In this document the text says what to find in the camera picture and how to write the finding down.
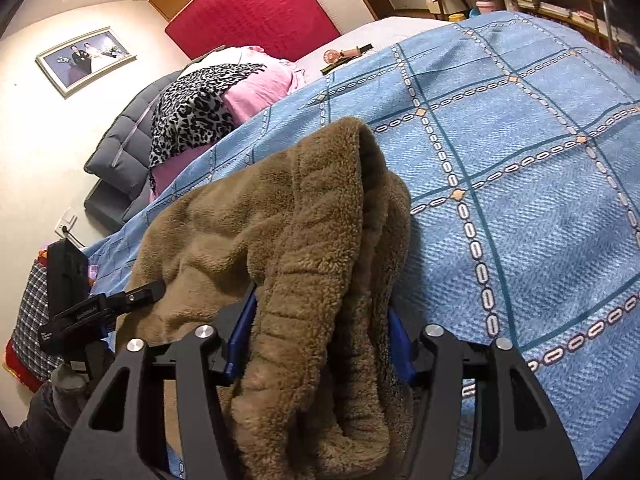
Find framed wedding photo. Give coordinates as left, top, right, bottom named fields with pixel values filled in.
left=35, top=27, right=137, bottom=99

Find red upright mattress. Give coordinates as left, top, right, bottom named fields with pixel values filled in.
left=165, top=0, right=340, bottom=62

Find blue patterned quilt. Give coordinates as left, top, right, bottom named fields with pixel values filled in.
left=89, top=12, right=639, bottom=474

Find grey padded headboard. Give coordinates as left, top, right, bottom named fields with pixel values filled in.
left=84, top=70, right=180, bottom=233

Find wall power socket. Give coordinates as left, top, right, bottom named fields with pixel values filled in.
left=54, top=208, right=78, bottom=237

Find brown fleece pants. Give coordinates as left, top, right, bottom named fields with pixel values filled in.
left=116, top=117, right=412, bottom=479

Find pink bucket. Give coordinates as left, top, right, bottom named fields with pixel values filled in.
left=475, top=0, right=499, bottom=14

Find leopard print cloth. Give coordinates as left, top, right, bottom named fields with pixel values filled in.
left=149, top=63, right=265, bottom=169

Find small objects on bed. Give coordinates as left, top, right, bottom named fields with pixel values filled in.
left=321, top=44, right=373, bottom=76

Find pink blanket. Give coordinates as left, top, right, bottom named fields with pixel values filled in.
left=150, top=45, right=314, bottom=201

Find checkered pillow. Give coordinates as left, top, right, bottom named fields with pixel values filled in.
left=3, top=249, right=63, bottom=392

